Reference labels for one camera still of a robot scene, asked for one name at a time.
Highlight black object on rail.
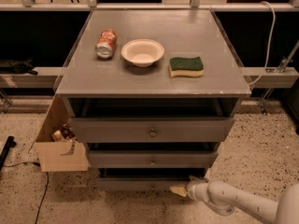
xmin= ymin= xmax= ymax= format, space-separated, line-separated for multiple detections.
xmin=0 ymin=59 xmax=38 ymax=76

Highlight grey middle drawer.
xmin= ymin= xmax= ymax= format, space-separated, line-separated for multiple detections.
xmin=89 ymin=150 xmax=218 ymax=168

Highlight metal frame rail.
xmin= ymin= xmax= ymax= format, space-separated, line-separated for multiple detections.
xmin=0 ymin=67 xmax=64 ymax=89

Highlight cardboard box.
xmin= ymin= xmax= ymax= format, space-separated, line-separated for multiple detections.
xmin=35 ymin=96 xmax=89 ymax=172

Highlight grey drawer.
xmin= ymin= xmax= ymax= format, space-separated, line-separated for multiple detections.
xmin=98 ymin=176 xmax=191 ymax=191
xmin=70 ymin=118 xmax=235 ymax=143
xmin=89 ymin=150 xmax=218 ymax=168

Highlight white paper bowl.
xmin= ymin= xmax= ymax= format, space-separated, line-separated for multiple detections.
xmin=121 ymin=39 xmax=164 ymax=67

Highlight grey drawer cabinet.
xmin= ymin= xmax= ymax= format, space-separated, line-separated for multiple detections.
xmin=56 ymin=9 xmax=250 ymax=178

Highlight orange soda can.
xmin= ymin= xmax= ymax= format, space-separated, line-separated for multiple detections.
xmin=95 ymin=29 xmax=118 ymax=59

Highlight grey bottom drawer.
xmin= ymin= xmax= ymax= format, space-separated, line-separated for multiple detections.
xmin=98 ymin=176 xmax=191 ymax=191

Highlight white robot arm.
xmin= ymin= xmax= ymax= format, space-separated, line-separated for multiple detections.
xmin=170 ymin=176 xmax=299 ymax=224

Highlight black floor cable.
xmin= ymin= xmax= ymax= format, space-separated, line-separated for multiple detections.
xmin=3 ymin=161 xmax=50 ymax=224

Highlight snack packets in box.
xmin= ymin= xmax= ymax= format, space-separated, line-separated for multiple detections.
xmin=51 ymin=124 xmax=76 ymax=142

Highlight grey top drawer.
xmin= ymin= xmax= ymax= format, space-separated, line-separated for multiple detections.
xmin=70 ymin=118 xmax=235 ymax=143

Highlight black bar on floor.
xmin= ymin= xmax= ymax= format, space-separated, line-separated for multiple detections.
xmin=0 ymin=135 xmax=16 ymax=171

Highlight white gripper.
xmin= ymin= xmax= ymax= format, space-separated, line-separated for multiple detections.
xmin=170 ymin=175 xmax=209 ymax=202

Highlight white cable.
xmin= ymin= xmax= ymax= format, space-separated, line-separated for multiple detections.
xmin=248 ymin=0 xmax=278 ymax=87

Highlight green yellow sponge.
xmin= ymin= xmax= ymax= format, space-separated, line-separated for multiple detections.
xmin=169 ymin=56 xmax=204 ymax=77

